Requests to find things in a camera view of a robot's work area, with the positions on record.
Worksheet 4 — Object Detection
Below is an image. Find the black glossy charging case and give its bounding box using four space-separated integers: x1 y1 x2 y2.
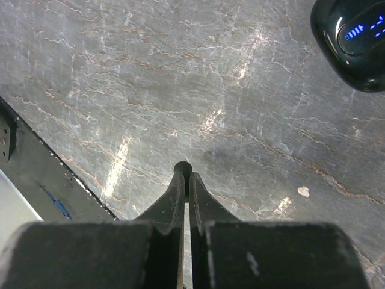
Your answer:
310 0 384 93

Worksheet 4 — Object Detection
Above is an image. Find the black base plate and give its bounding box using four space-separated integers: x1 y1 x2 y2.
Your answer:
1 99 117 222

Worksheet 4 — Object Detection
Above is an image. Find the black round earbud front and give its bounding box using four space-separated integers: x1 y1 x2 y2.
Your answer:
173 161 193 174

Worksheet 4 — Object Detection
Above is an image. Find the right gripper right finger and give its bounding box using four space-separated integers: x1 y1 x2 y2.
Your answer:
189 173 368 288

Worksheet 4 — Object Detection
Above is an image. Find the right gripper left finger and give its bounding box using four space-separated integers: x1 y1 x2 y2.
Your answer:
1 172 185 288

